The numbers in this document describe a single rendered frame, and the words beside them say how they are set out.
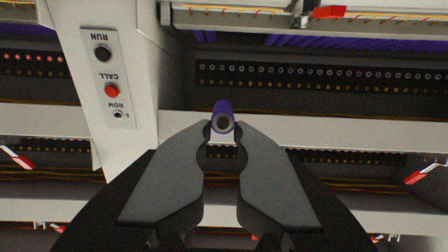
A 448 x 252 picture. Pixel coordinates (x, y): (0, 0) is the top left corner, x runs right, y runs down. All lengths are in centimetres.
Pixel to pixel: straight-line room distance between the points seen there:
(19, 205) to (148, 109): 34
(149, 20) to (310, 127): 25
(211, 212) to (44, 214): 31
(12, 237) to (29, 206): 34
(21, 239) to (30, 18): 61
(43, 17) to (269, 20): 25
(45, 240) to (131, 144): 52
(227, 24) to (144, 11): 10
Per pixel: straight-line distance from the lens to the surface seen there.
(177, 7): 28
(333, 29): 31
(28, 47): 56
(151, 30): 26
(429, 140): 40
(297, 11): 25
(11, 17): 41
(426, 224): 56
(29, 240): 81
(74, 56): 29
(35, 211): 52
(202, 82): 40
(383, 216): 50
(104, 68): 27
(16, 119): 39
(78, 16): 28
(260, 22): 28
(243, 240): 64
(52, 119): 36
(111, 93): 27
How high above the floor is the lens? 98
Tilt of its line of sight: 27 degrees up
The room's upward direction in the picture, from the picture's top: 177 degrees counter-clockwise
